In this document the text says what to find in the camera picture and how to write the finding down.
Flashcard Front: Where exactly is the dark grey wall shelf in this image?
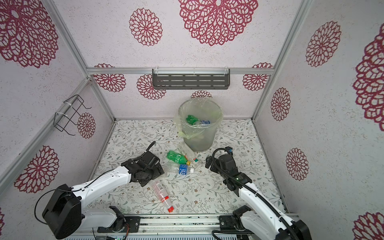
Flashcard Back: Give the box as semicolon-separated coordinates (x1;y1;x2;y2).
152;69;231;90

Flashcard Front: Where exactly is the crushed Pocari bottle blue label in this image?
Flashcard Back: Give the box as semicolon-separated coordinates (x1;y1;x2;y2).
164;163;195;176

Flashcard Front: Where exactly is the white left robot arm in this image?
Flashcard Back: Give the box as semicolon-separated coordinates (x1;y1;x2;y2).
42;150;164;240

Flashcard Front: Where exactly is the clear bottle green red label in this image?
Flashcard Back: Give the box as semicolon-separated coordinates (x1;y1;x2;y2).
178;142;202;167

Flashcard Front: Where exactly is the clear bottle blue label blue cap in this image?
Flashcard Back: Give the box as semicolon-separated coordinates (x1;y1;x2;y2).
193;120;211;126

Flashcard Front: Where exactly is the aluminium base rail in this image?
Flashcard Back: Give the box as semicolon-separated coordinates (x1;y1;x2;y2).
65;212;301;238

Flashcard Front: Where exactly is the silver mesh waste bin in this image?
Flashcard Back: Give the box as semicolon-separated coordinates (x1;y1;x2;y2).
178;98;224;153

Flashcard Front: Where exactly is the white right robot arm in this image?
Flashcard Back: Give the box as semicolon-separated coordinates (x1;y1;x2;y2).
205;153;312;240

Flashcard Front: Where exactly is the green plastic bin liner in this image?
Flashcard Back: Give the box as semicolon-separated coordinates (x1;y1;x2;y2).
173;98;224;139

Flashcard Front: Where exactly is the clear bottle red cap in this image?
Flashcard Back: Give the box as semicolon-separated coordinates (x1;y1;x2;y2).
152;181;174;213

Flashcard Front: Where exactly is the green bottle yellow cap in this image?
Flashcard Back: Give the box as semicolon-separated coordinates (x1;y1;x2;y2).
186;115;200;126
167;151;191;166

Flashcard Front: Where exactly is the black wire wall rack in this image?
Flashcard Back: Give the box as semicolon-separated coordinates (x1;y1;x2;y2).
53;94;92;136

